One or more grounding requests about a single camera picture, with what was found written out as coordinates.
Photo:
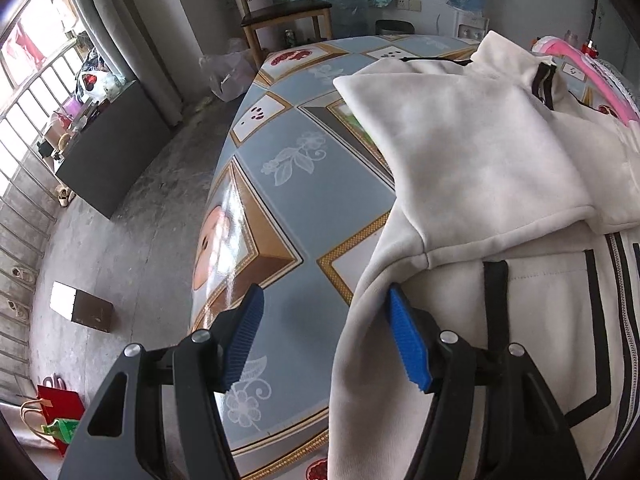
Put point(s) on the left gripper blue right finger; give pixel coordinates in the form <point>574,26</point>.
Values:
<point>491,405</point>

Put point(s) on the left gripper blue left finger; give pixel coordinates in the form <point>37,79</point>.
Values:
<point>121,435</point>

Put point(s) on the beige zip-up jacket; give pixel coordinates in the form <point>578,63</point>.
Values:
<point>502,178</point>

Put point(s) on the green gift bag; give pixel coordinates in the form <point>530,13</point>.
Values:
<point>61,429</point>

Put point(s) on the red paper bag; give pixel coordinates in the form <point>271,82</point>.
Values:
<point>58,401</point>

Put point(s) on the brown cardboard box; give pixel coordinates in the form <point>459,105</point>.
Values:
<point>80,307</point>

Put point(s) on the dark grey cabinet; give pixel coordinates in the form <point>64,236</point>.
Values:
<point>108,156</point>

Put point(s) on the patterned blue tablecloth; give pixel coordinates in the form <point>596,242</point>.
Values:
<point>299,199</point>

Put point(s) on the pink patterned garment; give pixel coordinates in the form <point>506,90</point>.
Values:
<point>594,83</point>

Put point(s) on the clear plastic bag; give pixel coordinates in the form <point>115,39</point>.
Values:
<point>229,75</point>

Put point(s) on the white water dispenser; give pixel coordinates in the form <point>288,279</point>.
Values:
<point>469,26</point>

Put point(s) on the black trash bin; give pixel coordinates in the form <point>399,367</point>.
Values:
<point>387,27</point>

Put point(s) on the grey curtain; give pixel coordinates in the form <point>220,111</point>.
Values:
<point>153,41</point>

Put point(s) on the wooden chair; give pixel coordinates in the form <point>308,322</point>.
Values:
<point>280,13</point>

